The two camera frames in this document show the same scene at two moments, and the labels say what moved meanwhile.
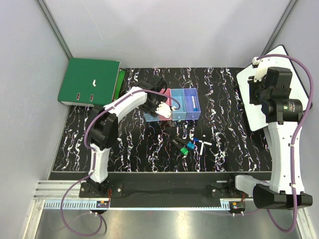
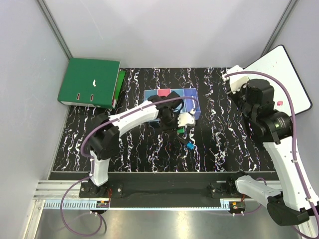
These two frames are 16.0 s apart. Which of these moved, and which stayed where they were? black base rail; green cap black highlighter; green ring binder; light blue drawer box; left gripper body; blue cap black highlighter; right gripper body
Moved: right gripper body; left gripper body; green cap black highlighter
Stayed: blue cap black highlighter; green ring binder; light blue drawer box; black base rail
